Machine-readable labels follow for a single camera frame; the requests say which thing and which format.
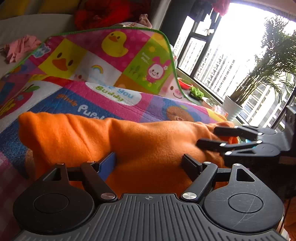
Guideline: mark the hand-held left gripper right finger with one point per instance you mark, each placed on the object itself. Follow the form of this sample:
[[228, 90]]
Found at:
[[190, 165]]

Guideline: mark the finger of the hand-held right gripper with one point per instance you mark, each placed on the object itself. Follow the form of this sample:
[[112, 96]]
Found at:
[[208, 143], [226, 131]]

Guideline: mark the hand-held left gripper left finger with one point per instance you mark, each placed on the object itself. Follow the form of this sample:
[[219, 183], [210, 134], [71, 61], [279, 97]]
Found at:
[[108, 165]]

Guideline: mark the orange pumpkin costume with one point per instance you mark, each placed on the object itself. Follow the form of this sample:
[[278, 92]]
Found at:
[[138, 143]]

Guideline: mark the white potted palm plant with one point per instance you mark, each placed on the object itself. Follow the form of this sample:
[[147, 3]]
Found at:
[[231, 107]]

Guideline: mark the green herb planter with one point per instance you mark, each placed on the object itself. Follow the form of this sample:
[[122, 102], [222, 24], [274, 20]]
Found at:
[[196, 92]]

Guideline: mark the red bowl planter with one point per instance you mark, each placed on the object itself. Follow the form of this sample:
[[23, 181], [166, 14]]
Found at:
[[185, 84]]

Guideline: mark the colourful printed play mat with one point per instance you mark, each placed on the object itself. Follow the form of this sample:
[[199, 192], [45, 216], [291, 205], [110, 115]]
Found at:
[[92, 69]]

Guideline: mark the hanging laundry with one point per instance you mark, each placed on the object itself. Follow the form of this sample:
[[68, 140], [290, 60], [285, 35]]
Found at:
[[201, 11]]

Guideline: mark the pink beige cloth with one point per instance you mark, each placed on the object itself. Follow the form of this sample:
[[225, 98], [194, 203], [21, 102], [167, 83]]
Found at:
[[145, 20]]

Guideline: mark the pink garment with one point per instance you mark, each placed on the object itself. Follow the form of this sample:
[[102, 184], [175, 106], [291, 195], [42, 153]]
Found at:
[[23, 46]]

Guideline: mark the red plush cloth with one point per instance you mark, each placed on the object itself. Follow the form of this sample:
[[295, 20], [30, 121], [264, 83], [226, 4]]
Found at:
[[104, 14]]

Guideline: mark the white sofa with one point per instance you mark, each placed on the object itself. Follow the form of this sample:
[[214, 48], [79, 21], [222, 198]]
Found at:
[[34, 25]]

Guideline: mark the yellow cushion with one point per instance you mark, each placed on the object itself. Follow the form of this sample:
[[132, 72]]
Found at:
[[57, 5], [11, 8]]

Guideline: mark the black window frame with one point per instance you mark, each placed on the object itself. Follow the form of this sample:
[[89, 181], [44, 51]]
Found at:
[[200, 37]]

